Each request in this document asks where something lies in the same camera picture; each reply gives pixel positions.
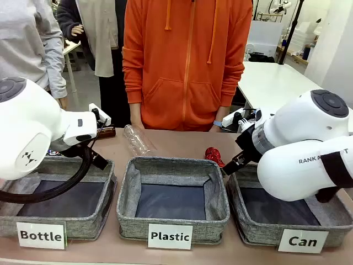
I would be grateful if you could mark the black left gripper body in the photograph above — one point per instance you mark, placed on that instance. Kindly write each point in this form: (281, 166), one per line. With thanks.
(69, 151)

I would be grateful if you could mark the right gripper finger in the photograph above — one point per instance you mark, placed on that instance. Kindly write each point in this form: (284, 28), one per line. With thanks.
(237, 169)
(231, 165)

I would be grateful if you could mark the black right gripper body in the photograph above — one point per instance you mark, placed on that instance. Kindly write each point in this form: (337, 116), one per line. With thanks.
(248, 146)

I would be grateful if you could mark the brown glass bottle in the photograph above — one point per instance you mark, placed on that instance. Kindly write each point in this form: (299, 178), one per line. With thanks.
(107, 132)

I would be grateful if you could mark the clear crushed plastic bottle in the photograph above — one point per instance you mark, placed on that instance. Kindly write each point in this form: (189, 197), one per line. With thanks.
(136, 140)

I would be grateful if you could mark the orange sleeved left forearm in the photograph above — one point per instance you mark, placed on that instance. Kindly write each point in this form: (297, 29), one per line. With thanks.
(230, 88)

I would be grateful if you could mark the orange sleeved right forearm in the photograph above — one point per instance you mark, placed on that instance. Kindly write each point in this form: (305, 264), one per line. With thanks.
(132, 82)

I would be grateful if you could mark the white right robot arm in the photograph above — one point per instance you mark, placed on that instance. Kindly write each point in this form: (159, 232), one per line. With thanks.
(289, 171)

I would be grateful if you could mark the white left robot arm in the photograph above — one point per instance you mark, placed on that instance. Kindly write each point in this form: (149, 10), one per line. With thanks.
(27, 124)

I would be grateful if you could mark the crushed red can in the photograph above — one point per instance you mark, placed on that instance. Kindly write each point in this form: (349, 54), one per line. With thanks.
(213, 156)

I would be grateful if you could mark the grey fabric can basket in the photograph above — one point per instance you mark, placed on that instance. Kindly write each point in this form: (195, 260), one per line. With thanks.
(248, 229)

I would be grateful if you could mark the grey fabric plastic basket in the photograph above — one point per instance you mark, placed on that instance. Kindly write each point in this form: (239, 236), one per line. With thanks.
(129, 218)

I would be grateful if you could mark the grey fabric bottle basket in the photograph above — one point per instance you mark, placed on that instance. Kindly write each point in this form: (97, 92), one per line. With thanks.
(82, 226)

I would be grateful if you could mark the white Can label card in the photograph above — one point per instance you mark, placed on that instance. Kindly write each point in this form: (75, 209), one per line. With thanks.
(302, 241)

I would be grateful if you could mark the orange person left hand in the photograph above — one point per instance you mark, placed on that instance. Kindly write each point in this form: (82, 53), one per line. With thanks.
(214, 129)

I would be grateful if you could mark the grey sweater person hand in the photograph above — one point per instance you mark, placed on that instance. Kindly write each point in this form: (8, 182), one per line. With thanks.
(64, 103)

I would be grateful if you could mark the orange person right hand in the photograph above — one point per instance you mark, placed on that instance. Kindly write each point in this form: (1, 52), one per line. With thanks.
(136, 120)

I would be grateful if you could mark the beige vest person hand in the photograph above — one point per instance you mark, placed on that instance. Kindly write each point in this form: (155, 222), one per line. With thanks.
(77, 29)

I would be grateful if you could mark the blue wrist watch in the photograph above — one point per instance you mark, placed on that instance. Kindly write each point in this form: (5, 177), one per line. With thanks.
(218, 123)

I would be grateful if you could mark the large white background table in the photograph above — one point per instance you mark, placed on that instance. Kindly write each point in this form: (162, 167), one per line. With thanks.
(270, 80)

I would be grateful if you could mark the white Bottle label card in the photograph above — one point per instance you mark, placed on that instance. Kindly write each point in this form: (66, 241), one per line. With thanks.
(41, 236)

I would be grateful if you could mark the white Plastic label card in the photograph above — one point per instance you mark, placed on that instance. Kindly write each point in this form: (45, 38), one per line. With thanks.
(170, 236)

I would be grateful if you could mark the orange hoodie torso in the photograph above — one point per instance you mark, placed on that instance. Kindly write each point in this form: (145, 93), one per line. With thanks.
(187, 69)

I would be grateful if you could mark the small white background table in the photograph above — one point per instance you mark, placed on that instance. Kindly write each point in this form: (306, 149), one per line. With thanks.
(71, 49)

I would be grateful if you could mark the dark blue flask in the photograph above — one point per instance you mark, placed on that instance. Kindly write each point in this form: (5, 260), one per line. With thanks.
(306, 53)

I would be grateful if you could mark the person in beige vest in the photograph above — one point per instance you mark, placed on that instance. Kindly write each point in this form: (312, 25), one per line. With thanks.
(104, 41)

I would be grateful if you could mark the black tripod stand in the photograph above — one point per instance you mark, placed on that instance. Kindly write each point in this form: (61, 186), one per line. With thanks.
(289, 36)

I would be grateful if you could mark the person in grey sweater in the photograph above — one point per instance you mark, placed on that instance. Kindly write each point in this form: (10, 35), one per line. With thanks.
(22, 41)

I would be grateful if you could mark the clear plastic storage bins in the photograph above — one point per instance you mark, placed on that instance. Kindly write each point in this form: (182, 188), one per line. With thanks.
(303, 36)

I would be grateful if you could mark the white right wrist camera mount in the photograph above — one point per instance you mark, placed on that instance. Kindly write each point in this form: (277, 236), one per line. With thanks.
(230, 118)

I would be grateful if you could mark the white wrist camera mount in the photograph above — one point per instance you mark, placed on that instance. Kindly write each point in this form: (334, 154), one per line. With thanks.
(103, 117)
(230, 118)

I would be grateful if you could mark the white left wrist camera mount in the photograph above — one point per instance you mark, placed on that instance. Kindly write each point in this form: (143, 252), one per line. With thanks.
(103, 117)

